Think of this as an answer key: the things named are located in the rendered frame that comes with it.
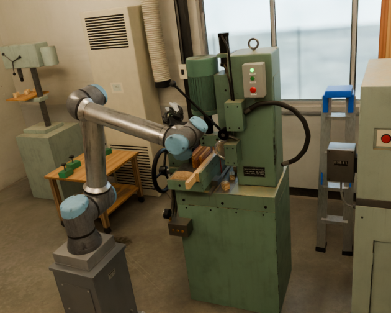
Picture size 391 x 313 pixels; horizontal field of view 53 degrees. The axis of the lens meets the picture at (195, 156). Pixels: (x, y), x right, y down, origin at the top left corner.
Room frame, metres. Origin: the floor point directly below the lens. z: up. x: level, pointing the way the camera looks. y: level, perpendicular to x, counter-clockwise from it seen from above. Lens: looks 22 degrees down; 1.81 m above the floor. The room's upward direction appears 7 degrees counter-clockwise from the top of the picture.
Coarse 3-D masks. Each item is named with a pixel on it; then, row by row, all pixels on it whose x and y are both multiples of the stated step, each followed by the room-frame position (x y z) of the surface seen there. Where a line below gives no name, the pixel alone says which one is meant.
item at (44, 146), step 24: (0, 48) 4.05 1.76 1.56; (24, 48) 3.91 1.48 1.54; (48, 48) 3.85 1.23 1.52; (24, 96) 4.03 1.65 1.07; (48, 120) 4.00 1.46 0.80; (24, 144) 3.86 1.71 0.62; (48, 144) 3.72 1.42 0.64; (72, 144) 3.99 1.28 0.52; (48, 168) 3.76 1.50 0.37; (48, 192) 3.80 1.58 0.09; (72, 192) 3.83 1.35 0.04
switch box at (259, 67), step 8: (248, 64) 1.91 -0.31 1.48; (256, 64) 1.88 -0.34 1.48; (264, 64) 1.91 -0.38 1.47; (248, 72) 1.89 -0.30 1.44; (256, 72) 1.88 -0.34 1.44; (264, 72) 1.90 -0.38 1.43; (248, 80) 1.89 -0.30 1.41; (256, 80) 1.88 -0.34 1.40; (264, 80) 1.90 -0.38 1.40; (248, 88) 1.90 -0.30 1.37; (256, 88) 1.88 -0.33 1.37; (264, 88) 1.89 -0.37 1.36; (248, 96) 1.90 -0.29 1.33; (256, 96) 1.88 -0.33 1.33
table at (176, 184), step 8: (224, 160) 2.23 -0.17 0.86; (168, 168) 2.20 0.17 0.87; (176, 168) 2.18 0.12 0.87; (184, 168) 2.10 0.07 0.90; (192, 168) 2.08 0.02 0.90; (216, 168) 2.09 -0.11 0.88; (208, 176) 1.97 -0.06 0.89; (168, 184) 1.97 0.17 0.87; (176, 184) 1.95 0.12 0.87; (184, 184) 1.93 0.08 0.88; (200, 184) 1.89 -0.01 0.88; (208, 184) 1.96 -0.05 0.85
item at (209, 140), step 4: (216, 132) 2.17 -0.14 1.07; (204, 136) 2.15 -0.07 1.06; (208, 136) 2.14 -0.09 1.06; (212, 136) 2.13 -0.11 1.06; (216, 136) 2.12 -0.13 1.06; (200, 140) 2.16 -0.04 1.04; (204, 140) 2.15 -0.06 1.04; (208, 140) 2.14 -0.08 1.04; (212, 140) 2.13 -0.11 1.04; (200, 144) 2.16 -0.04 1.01; (204, 144) 2.15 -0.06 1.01; (208, 144) 2.14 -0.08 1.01; (212, 144) 2.13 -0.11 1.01
